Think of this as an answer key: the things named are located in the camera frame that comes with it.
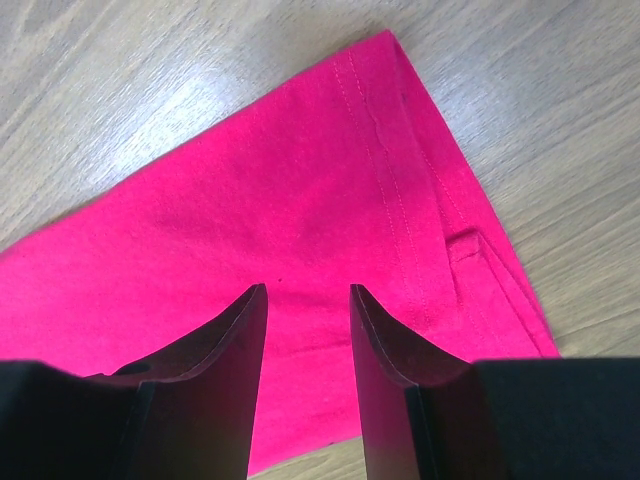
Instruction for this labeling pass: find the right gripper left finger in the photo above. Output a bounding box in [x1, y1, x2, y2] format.
[91, 284, 268, 479]

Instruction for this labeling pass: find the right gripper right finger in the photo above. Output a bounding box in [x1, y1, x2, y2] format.
[350, 284, 508, 479]

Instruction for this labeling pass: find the red t shirt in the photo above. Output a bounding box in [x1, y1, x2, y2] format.
[1, 31, 558, 474]

